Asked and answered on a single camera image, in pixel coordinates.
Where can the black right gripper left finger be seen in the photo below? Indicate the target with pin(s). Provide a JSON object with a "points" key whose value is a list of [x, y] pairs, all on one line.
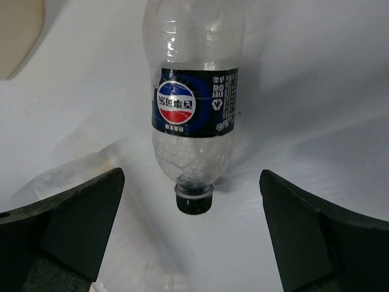
{"points": [[58, 243]]}

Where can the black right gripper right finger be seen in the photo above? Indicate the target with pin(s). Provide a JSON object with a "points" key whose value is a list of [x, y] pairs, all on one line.
{"points": [[318, 244]]}

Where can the clear Pepsi label bottle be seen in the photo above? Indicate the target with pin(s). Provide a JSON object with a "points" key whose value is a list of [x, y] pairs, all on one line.
{"points": [[193, 49]]}

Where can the beige plastic bin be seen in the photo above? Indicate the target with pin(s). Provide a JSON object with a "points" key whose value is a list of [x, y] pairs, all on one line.
{"points": [[24, 26]]}

